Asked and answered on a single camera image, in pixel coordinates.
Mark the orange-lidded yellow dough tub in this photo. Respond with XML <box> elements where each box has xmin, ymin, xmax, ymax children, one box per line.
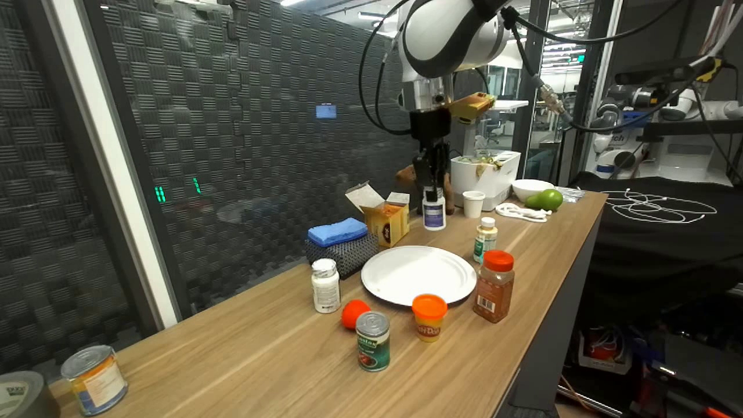
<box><xmin>408</xmin><ymin>292</ymin><xmax>449</xmax><ymax>339</ymax></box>

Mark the green fruit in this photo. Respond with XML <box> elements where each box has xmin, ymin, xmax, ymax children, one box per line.
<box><xmin>525</xmin><ymin>185</ymin><xmax>566</xmax><ymax>214</ymax></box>

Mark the white bowl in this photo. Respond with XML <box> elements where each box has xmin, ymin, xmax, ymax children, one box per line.
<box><xmin>511</xmin><ymin>177</ymin><xmax>556</xmax><ymax>204</ymax></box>

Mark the orange ball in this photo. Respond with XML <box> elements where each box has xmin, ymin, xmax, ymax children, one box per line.
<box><xmin>338</xmin><ymin>298</ymin><xmax>374</xmax><ymax>331</ymax></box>

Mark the white rope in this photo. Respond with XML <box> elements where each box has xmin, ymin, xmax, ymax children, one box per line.
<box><xmin>491</xmin><ymin>199</ymin><xmax>552</xmax><ymax>224</ymax></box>

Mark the orange-capped brown spice bottle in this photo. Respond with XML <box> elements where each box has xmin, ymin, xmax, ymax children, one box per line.
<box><xmin>472</xmin><ymin>249</ymin><xmax>517</xmax><ymax>324</ymax></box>

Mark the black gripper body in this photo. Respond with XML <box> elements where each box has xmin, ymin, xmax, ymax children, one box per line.
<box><xmin>405</xmin><ymin>104</ymin><xmax>454</xmax><ymax>148</ymax></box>

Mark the white-capped green-label bottle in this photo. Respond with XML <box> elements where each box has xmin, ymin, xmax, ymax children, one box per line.
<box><xmin>472</xmin><ymin>214</ymin><xmax>501</xmax><ymax>267</ymax></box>

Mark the white pill bottle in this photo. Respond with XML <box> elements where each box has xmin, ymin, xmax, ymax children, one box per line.
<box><xmin>309</xmin><ymin>255</ymin><xmax>344</xmax><ymax>315</ymax></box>

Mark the dark grey block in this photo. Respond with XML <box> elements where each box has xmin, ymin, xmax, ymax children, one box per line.
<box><xmin>303</xmin><ymin>231</ymin><xmax>381</xmax><ymax>278</ymax></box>

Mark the white paper plate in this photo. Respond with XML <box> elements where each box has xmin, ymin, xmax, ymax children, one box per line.
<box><xmin>357</xmin><ymin>244</ymin><xmax>481</xmax><ymax>309</ymax></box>

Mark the tan wrist camera box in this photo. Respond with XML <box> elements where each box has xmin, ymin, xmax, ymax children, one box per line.
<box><xmin>446</xmin><ymin>90</ymin><xmax>497</xmax><ymax>123</ymax></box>

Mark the blue sponge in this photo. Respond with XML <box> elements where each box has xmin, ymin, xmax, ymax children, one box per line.
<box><xmin>303</xmin><ymin>215</ymin><xmax>371</xmax><ymax>249</ymax></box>

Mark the white cable bundle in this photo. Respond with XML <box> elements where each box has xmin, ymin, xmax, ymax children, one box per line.
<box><xmin>603</xmin><ymin>185</ymin><xmax>720</xmax><ymax>228</ymax></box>

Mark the white paper cup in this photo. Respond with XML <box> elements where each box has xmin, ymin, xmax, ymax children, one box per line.
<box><xmin>459</xmin><ymin>187</ymin><xmax>487</xmax><ymax>220</ymax></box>

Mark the white window frame post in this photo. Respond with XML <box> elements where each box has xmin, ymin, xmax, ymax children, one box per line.
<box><xmin>41</xmin><ymin>0</ymin><xmax>180</xmax><ymax>331</ymax></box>

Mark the background equipment rack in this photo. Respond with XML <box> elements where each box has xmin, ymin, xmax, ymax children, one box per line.
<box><xmin>588</xmin><ymin>43</ymin><xmax>743</xmax><ymax>183</ymax></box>

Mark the green-label tin can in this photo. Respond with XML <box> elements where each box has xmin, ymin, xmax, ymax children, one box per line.
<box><xmin>355</xmin><ymin>309</ymin><xmax>391</xmax><ymax>371</ymax></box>

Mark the black covered table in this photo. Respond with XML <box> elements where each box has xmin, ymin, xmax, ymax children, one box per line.
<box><xmin>571</xmin><ymin>169</ymin><xmax>743</xmax><ymax>312</ymax></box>

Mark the grey sleeved robot cable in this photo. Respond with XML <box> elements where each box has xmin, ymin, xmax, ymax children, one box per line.
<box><xmin>498</xmin><ymin>5</ymin><xmax>621</xmax><ymax>136</ymax></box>

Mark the brown plush moose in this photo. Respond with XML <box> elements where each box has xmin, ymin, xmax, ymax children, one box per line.
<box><xmin>394</xmin><ymin>161</ymin><xmax>424</xmax><ymax>192</ymax></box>

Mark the white plastic bucket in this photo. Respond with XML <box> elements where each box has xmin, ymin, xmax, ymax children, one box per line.
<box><xmin>448</xmin><ymin>148</ymin><xmax>523</xmax><ymax>209</ymax></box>

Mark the white-capped blue-label bottle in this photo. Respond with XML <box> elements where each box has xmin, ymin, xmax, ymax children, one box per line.
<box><xmin>420</xmin><ymin>185</ymin><xmax>449</xmax><ymax>231</ymax></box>

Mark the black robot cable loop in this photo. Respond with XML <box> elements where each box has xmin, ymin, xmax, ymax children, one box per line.
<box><xmin>355</xmin><ymin>0</ymin><xmax>424</xmax><ymax>140</ymax></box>

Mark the grey tape roll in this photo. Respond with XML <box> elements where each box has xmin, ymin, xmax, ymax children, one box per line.
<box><xmin>0</xmin><ymin>370</ymin><xmax>62</xmax><ymax>418</ymax></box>

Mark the open yellow cardboard box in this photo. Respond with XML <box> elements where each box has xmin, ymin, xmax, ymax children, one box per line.
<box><xmin>344</xmin><ymin>182</ymin><xmax>412</xmax><ymax>250</ymax></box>

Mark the white-label tin can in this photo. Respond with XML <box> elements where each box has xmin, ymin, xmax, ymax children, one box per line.
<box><xmin>58</xmin><ymin>344</ymin><xmax>131</xmax><ymax>418</ymax></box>

